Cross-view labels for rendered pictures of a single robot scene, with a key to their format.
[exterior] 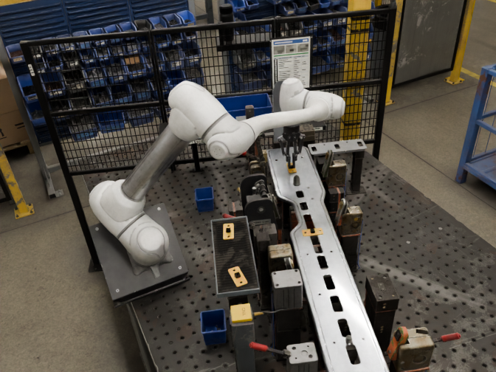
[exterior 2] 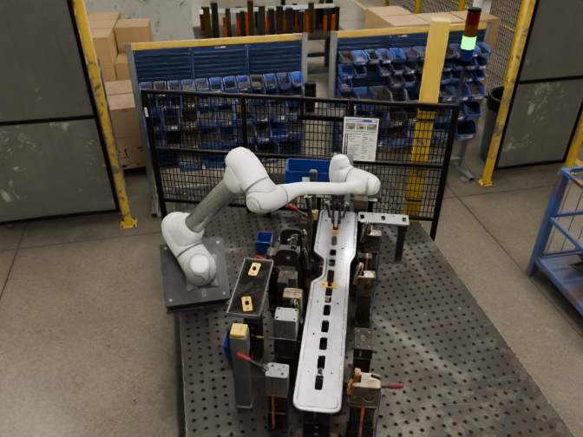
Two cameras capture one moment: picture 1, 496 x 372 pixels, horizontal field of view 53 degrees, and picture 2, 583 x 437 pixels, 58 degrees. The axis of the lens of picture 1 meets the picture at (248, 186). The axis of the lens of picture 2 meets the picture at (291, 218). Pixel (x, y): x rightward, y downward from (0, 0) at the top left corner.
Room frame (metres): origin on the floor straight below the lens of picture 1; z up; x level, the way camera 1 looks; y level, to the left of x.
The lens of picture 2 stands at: (-0.43, -0.46, 2.72)
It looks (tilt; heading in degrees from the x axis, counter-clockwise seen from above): 34 degrees down; 12
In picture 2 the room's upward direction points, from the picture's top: straight up
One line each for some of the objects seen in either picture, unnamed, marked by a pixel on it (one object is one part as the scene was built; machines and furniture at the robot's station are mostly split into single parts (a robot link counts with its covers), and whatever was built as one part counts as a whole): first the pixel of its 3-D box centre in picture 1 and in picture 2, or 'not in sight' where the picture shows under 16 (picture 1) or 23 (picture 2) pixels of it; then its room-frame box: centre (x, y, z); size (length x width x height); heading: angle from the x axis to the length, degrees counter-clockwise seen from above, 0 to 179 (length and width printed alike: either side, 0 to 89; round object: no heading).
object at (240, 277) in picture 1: (237, 275); (246, 303); (1.14, 0.05, 1.17); 0.08 x 0.04 x 0.01; 21
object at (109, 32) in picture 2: not in sight; (122, 66); (5.65, 3.00, 0.52); 1.20 x 0.80 x 1.05; 21
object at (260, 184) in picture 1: (260, 232); (290, 277); (1.59, -0.04, 0.94); 0.18 x 0.13 x 0.49; 4
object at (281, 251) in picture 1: (281, 285); (293, 322); (1.33, -0.11, 0.89); 0.13 x 0.11 x 0.38; 94
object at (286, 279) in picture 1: (286, 317); (286, 346); (1.17, -0.11, 0.90); 0.13 x 0.10 x 0.41; 94
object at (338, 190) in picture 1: (334, 215); (363, 276); (1.79, -0.40, 0.84); 0.11 x 0.08 x 0.29; 94
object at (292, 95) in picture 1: (294, 96); (341, 170); (1.97, -0.23, 1.38); 0.13 x 0.11 x 0.16; 61
